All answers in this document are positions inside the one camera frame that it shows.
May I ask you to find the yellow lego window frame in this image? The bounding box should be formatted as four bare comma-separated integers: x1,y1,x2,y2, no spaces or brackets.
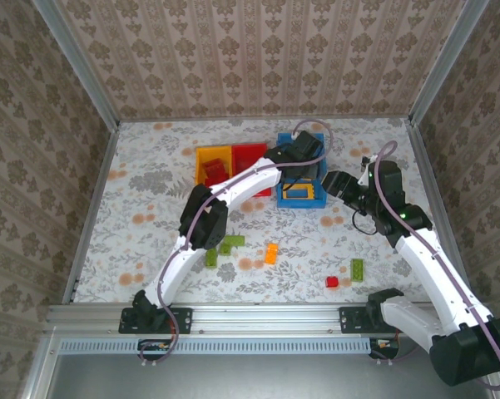
281,178,319,201

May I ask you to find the red plastic bin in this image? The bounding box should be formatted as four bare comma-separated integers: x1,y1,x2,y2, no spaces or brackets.
230,142,275,198

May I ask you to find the blue plastic bin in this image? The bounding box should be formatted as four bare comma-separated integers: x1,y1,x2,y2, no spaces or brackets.
275,131,329,209

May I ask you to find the red lego window frame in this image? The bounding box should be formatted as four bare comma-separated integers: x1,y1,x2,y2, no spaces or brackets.
202,157,230,178

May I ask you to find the yellow plastic bin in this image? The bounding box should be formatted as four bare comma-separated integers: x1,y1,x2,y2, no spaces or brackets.
194,145,235,187

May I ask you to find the metal sheet panel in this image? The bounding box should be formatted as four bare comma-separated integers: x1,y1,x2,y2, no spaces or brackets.
45,352,497,399

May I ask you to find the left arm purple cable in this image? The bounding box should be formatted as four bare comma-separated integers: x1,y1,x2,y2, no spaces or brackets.
137,119,334,367

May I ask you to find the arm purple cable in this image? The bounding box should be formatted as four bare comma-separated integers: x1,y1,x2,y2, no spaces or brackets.
372,140,500,392
137,119,334,367

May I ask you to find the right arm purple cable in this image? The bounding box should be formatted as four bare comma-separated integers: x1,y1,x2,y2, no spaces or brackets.
372,140,500,392

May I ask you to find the aluminium side rail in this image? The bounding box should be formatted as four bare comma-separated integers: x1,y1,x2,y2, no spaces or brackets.
407,120,478,303
61,122,121,303

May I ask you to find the aluminium back rail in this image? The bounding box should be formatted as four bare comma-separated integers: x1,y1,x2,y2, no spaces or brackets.
116,115,413,124

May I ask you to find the thin black cable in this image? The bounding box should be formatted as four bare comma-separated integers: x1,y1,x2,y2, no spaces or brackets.
351,207,382,237

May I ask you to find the aluminium frame post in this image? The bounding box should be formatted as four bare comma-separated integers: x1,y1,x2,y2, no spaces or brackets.
408,0,492,126
31,0,121,132

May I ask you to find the black cable connector socket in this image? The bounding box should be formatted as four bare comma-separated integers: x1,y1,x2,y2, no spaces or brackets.
369,337,400,359
137,338,171,361

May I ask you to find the aluminium front mounting rail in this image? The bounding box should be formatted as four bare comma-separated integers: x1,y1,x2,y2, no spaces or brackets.
43,302,498,336

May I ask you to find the white slotted cable duct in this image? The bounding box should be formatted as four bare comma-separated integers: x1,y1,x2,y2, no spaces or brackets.
59,337,374,355

